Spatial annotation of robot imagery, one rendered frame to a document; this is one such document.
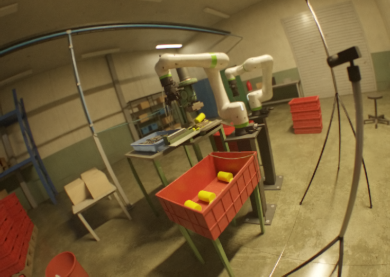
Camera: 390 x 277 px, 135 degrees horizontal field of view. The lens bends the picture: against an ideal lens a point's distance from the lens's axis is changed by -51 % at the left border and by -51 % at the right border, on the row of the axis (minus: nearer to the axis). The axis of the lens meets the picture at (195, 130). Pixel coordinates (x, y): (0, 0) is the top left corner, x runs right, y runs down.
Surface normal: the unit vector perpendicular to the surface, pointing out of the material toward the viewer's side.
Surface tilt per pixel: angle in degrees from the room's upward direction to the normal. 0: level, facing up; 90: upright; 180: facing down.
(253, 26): 90
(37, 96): 90
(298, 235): 0
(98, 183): 90
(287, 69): 90
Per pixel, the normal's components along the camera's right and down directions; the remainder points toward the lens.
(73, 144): 0.69, -0.08
